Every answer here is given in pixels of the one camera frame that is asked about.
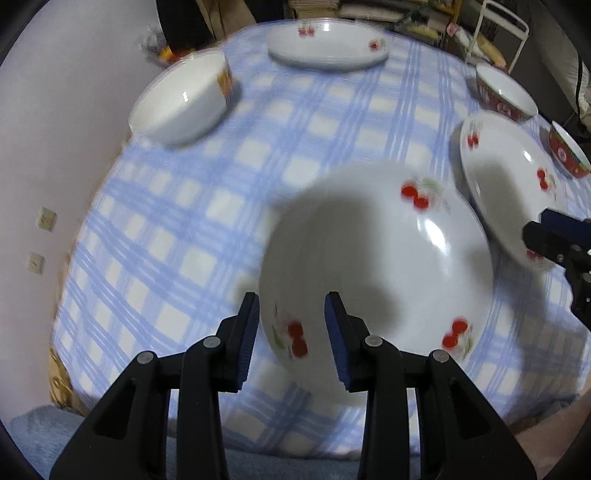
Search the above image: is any white cushion with black stripe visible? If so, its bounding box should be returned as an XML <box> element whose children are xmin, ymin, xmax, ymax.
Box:
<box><xmin>542</xmin><ymin>7</ymin><xmax>591</xmax><ymax>123</ymax></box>

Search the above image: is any red patterned bowl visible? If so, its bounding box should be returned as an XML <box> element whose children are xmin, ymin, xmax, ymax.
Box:
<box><xmin>475</xmin><ymin>62</ymin><xmax>539</xmax><ymax>123</ymax></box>
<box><xmin>549</xmin><ymin>121</ymin><xmax>591</xmax><ymax>180</ymax></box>

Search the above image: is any yellow patterned cloth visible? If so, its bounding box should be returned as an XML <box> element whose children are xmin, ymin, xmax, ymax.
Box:
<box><xmin>48</xmin><ymin>346</ymin><xmax>93</xmax><ymax>416</ymax></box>

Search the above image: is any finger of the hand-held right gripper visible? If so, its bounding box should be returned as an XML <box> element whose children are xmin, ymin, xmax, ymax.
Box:
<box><xmin>523</xmin><ymin>208</ymin><xmax>591</xmax><ymax>330</ymax></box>

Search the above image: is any blue checked tablecloth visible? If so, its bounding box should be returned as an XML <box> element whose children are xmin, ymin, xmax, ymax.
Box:
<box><xmin>50</xmin><ymin>21</ymin><xmax>591</xmax><ymax>462</ymax></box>

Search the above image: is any black hanging garment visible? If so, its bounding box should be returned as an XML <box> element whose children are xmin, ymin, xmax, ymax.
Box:
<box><xmin>157</xmin><ymin>0</ymin><xmax>204</xmax><ymax>54</ymax></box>

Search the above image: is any clear plastic bag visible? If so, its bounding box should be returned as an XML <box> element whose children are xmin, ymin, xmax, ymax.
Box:
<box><xmin>136</xmin><ymin>23</ymin><xmax>185</xmax><ymax>65</ymax></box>

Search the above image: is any white trolley cart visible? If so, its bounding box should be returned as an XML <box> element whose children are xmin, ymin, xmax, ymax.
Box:
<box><xmin>464</xmin><ymin>0</ymin><xmax>529</xmax><ymax>75</ymax></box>

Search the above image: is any white cherry print plate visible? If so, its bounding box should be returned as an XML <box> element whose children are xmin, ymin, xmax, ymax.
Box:
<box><xmin>267</xmin><ymin>18</ymin><xmax>390</xmax><ymax>71</ymax></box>
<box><xmin>459</xmin><ymin>112</ymin><xmax>573</xmax><ymax>273</ymax></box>
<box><xmin>257</xmin><ymin>161</ymin><xmax>495</xmax><ymax>409</ymax></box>

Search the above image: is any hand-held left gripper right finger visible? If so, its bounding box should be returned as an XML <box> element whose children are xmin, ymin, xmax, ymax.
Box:
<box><xmin>324</xmin><ymin>291</ymin><xmax>539</xmax><ymax>480</ymax></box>

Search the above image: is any white bowl with orange print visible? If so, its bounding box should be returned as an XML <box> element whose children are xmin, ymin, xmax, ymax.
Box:
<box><xmin>128</xmin><ymin>50</ymin><xmax>233</xmax><ymax>145</ymax></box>

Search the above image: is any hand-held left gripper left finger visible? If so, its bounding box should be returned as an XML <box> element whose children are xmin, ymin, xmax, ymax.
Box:
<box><xmin>49</xmin><ymin>292</ymin><xmax>260</xmax><ymax>480</ymax></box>

